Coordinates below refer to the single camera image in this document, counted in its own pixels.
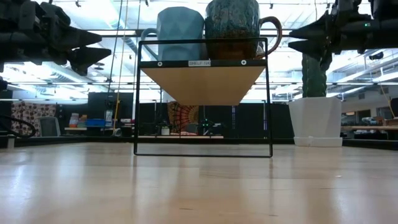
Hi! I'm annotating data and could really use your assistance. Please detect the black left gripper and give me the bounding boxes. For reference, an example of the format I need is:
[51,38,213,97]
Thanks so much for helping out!
[0,0,112,76]

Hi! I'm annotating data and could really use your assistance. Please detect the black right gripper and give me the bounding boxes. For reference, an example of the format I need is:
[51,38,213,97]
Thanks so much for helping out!
[287,0,398,62]

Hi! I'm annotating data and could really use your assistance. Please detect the dark brown glazed mug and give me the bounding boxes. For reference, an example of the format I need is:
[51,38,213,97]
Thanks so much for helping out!
[204,0,283,60]

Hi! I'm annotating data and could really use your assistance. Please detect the light blue faceted mug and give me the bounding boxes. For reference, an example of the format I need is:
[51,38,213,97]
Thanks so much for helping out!
[140,6,206,62]

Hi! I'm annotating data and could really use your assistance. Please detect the green cactus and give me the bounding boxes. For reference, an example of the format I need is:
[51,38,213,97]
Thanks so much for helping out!
[301,52,333,99]

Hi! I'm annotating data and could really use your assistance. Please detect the black monitor back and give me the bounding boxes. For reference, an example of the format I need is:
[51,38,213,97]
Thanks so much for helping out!
[87,91,134,121]

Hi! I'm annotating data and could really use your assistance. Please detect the plastic container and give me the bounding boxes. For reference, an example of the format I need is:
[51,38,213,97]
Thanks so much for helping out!
[68,112,80,128]

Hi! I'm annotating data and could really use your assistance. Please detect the blue storage bin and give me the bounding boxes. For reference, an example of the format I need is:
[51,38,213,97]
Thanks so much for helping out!
[85,118,106,128]

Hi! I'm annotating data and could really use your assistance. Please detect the white faceted plant pot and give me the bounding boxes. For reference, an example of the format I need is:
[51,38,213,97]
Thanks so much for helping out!
[288,96,343,147]

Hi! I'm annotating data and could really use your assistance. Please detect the grey office chair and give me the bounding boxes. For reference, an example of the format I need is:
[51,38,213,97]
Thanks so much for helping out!
[39,116,62,138]

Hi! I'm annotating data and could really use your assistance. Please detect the patterned partition panel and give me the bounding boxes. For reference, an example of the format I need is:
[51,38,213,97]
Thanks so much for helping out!
[11,101,57,137]

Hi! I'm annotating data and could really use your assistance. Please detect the wooden workbench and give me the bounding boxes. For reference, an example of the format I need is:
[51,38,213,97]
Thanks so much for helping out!
[341,124,398,132]

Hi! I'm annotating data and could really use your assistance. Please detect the orange mandala tapestry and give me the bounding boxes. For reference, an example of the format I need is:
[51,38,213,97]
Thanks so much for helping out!
[167,101,200,135]

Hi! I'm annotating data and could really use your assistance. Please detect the thin black hanging cable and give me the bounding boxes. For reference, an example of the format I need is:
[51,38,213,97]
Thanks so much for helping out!
[107,0,124,94]

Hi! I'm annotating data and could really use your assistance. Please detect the yellow cable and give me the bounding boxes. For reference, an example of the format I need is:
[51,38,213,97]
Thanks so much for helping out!
[112,0,130,133]

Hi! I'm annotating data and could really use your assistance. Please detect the black aluminium table frame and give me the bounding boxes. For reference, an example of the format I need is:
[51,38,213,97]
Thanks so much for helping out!
[0,136,398,149]

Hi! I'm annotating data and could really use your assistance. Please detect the black cable coil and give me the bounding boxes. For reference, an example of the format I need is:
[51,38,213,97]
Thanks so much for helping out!
[0,114,37,139]

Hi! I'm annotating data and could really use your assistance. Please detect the wooden shelf riser black frame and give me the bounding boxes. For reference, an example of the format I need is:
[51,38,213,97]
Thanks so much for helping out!
[133,37,274,159]

